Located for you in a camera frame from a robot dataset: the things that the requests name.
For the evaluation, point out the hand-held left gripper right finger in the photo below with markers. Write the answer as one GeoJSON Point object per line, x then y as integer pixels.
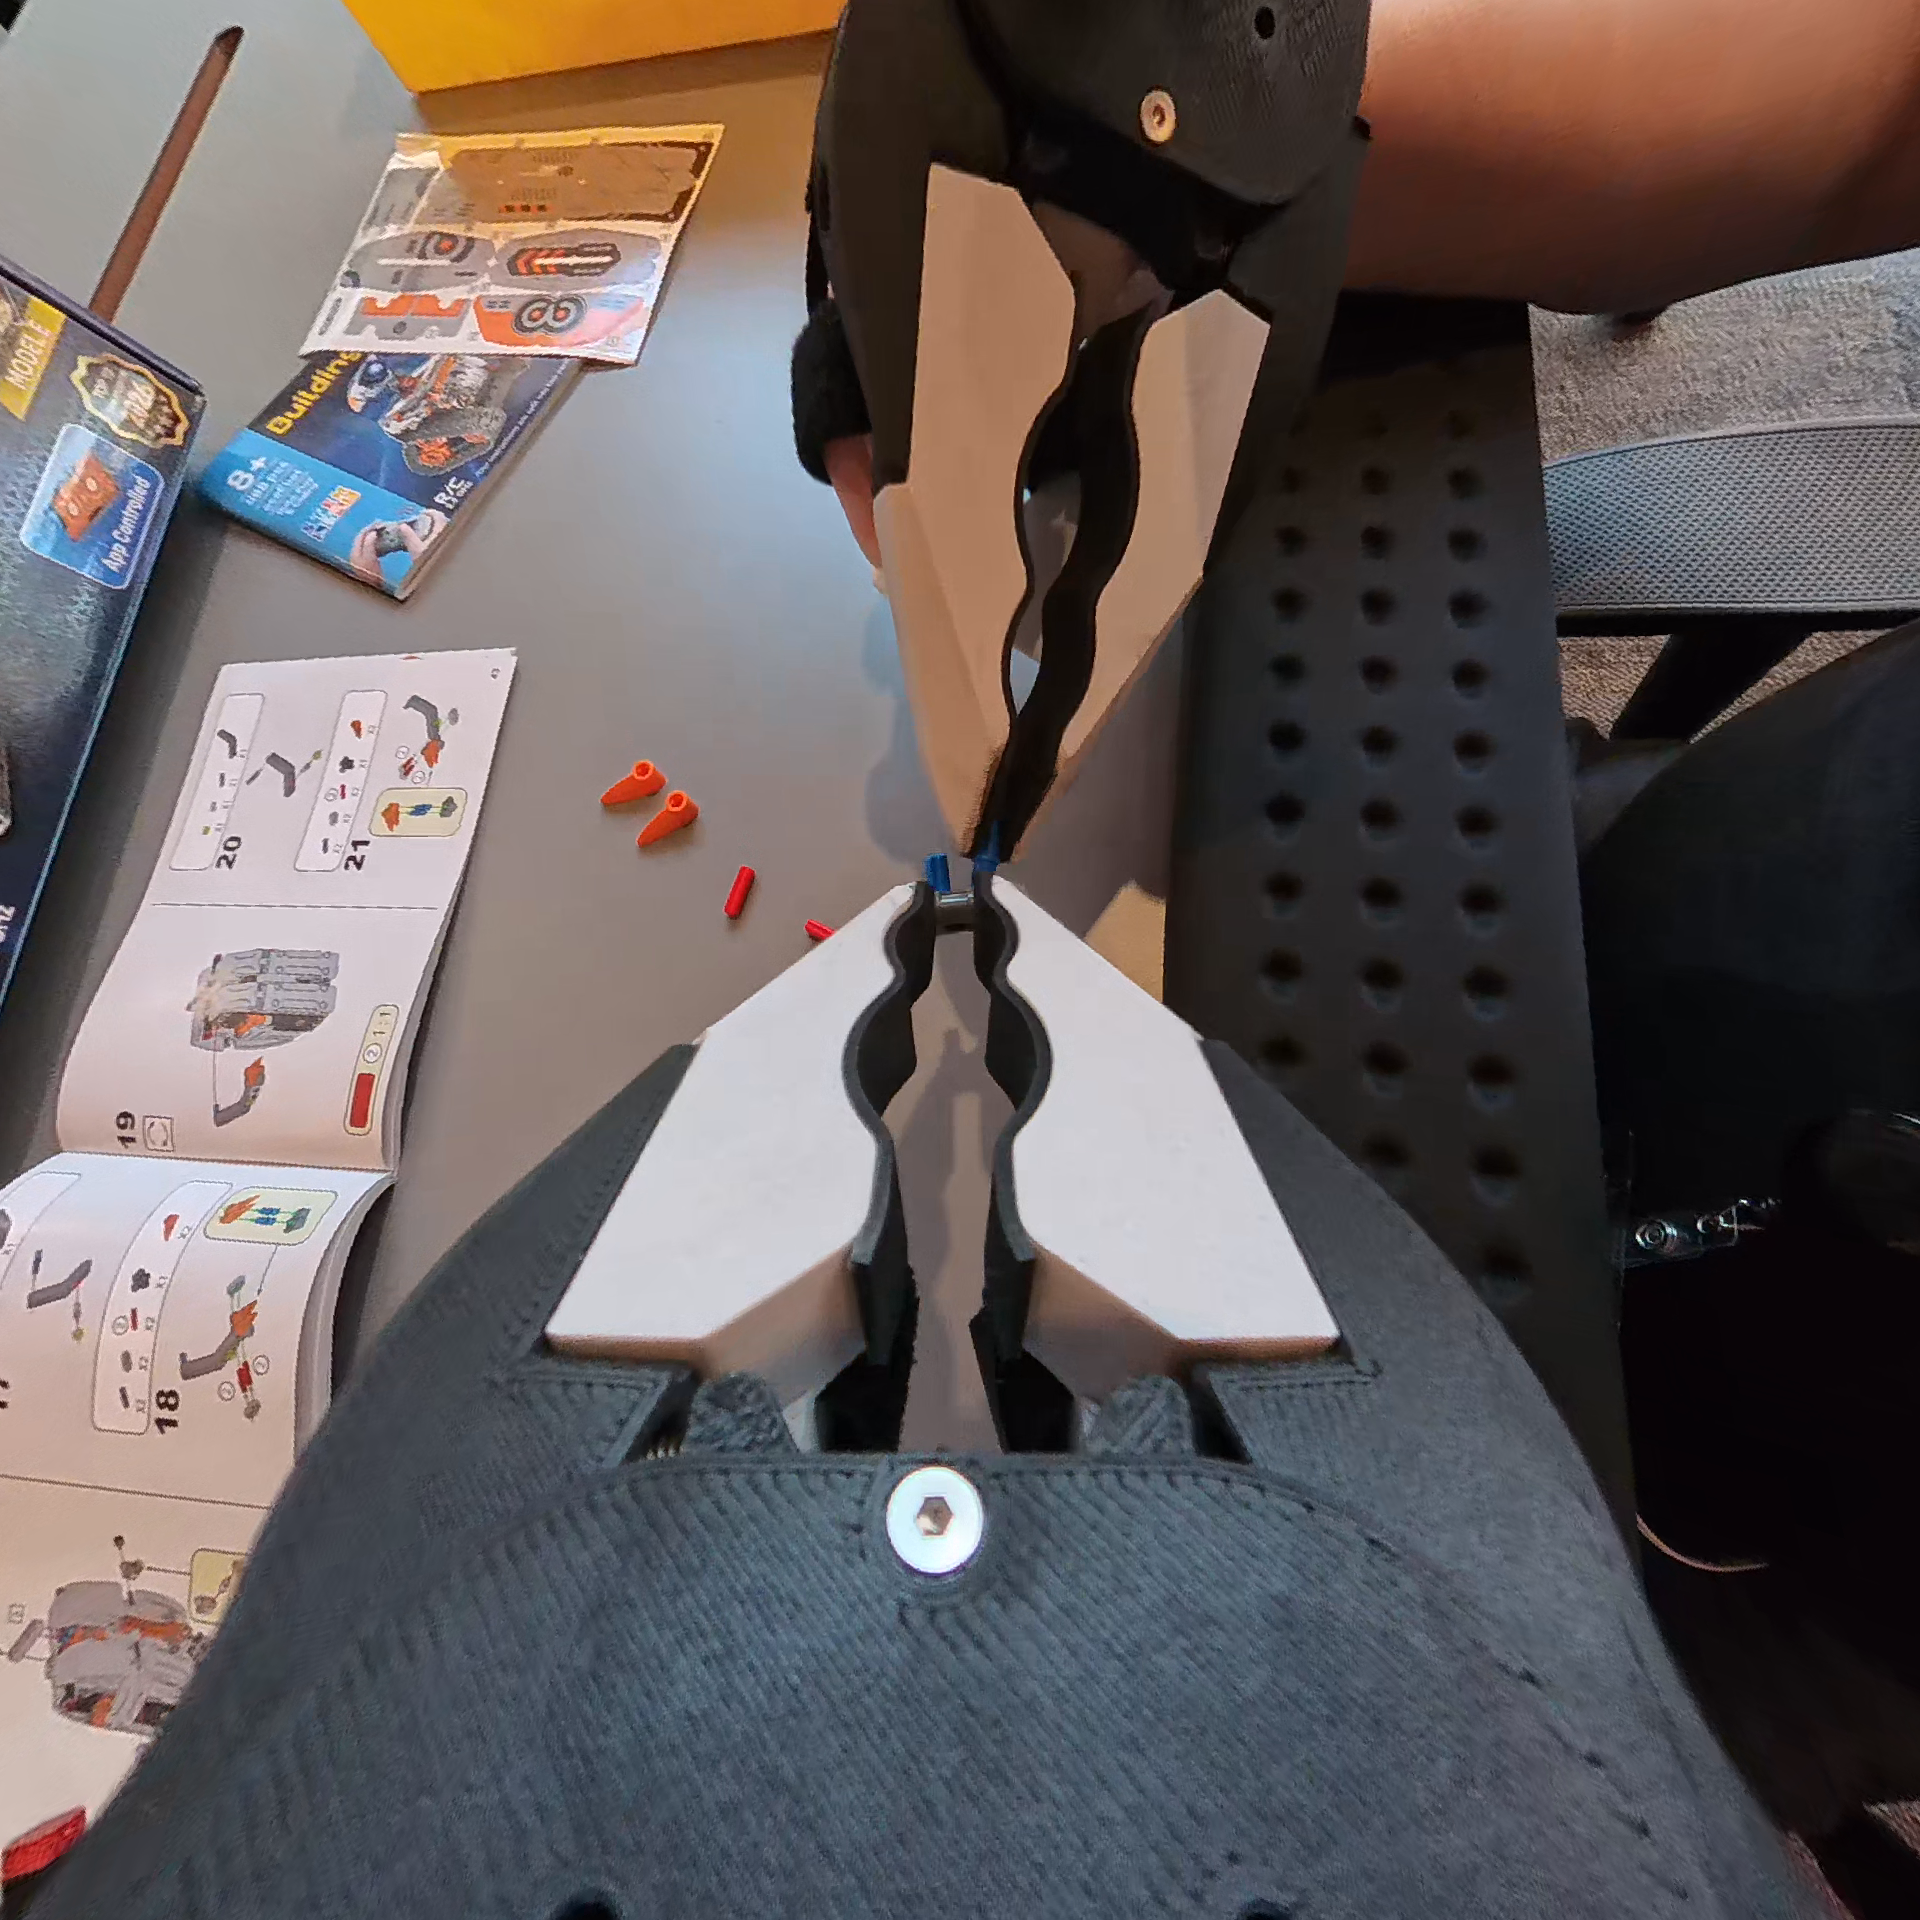
{"type": "Point", "coordinates": [1170, 1201]}

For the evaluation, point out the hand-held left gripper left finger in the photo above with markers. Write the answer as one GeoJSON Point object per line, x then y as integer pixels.
{"type": "Point", "coordinates": [720, 1201]}

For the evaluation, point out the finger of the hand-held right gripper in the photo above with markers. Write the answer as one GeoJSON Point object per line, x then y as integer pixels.
{"type": "Point", "coordinates": [1185, 450]}
{"type": "Point", "coordinates": [960, 450]}

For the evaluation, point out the dark grey tube connector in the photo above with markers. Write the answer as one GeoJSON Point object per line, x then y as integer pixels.
{"type": "Point", "coordinates": [956, 901]}

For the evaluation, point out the person's right forearm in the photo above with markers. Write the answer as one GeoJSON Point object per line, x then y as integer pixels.
{"type": "Point", "coordinates": [1651, 135]}

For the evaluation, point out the grey desk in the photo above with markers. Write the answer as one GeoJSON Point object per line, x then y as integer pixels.
{"type": "Point", "coordinates": [674, 524]}

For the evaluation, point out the person's right hand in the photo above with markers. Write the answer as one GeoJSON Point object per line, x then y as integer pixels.
{"type": "Point", "coordinates": [858, 503]}

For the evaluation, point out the black perforated chair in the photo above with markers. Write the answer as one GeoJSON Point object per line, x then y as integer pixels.
{"type": "Point", "coordinates": [1381, 901]}

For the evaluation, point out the orange cone brick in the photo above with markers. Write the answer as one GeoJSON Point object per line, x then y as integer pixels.
{"type": "Point", "coordinates": [634, 784]}
{"type": "Point", "coordinates": [669, 818]}

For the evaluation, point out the yellow plastic bin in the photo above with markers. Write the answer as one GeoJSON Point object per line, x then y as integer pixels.
{"type": "Point", "coordinates": [600, 37]}

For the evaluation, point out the orange sticker sheet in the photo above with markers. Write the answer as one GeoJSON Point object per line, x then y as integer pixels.
{"type": "Point", "coordinates": [509, 241]}

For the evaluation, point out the open white instruction booklet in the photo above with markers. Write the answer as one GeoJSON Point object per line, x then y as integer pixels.
{"type": "Point", "coordinates": [224, 1049]}

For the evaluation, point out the metal badge clip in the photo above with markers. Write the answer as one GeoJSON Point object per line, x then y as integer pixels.
{"type": "Point", "coordinates": [1693, 1229]}

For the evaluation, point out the grey mesh chair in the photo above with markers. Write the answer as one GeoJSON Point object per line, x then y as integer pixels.
{"type": "Point", "coordinates": [1723, 511]}

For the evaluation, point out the closed blue booklet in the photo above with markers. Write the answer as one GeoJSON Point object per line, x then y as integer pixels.
{"type": "Point", "coordinates": [376, 464]}

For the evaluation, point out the person's black shirt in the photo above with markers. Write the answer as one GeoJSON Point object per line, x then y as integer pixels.
{"type": "Point", "coordinates": [1770, 1049]}

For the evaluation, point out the blue robot kit box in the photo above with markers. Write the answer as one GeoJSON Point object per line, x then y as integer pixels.
{"type": "Point", "coordinates": [76, 600]}

